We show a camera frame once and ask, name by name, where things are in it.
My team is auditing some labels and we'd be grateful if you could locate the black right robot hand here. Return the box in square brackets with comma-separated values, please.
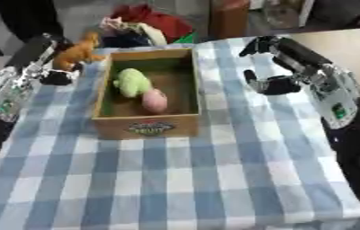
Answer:
[237, 35, 337, 96]

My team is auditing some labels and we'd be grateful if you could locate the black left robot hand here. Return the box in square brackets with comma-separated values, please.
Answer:
[4, 33, 81, 86]

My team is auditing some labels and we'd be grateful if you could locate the orange toy dinosaur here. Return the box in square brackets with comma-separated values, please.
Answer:
[52, 31, 108, 73]

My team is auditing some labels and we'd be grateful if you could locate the brown cardboard box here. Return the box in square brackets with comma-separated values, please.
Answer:
[206, 0, 254, 40]

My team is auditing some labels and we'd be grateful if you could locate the tan cardboard box green inside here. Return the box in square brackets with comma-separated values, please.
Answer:
[90, 48, 204, 141]

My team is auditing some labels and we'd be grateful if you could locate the pale wooden table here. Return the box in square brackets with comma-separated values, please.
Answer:
[285, 28, 360, 106]

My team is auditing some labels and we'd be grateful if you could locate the green soft toy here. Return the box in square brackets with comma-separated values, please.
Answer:
[111, 67, 154, 99]

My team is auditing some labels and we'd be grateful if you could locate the pile of red clothes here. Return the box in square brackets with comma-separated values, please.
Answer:
[96, 3, 202, 49]

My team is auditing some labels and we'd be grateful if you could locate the pink toy peach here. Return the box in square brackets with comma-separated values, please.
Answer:
[140, 88, 171, 115]

